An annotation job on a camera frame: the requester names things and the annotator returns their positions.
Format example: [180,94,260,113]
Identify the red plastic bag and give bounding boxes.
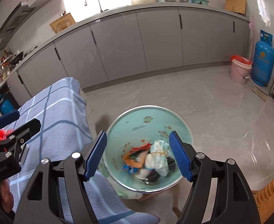
[0,129,13,141]

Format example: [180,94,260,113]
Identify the orange blue snack wrapper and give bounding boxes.
[123,142,151,174]

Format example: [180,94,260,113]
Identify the green enamel trash basin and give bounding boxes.
[101,105,194,199]

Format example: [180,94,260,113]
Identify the grey kitchen cabinets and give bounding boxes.
[0,3,250,108]

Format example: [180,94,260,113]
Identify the chrome kitchen faucet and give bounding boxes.
[84,0,104,14]

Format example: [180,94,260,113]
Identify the person left hand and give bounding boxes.
[0,179,14,213]

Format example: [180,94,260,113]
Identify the blue gas cylinder under counter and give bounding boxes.
[0,95,14,115]

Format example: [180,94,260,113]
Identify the blue plaid tablecloth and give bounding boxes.
[0,77,160,223]

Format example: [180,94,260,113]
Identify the spice rack with bottles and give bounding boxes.
[0,48,14,81]

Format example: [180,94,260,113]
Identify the wicker chair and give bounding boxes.
[252,179,274,223]

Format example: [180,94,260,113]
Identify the black wok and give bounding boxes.
[10,52,24,66]

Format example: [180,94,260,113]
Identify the pink bucket red lid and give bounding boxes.
[230,55,252,86]

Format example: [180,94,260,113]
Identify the blue gas cylinder right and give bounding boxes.
[252,30,274,87]

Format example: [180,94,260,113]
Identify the black range hood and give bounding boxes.
[0,1,37,39]

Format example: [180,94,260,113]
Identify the wooden cutting board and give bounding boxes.
[224,0,247,14]

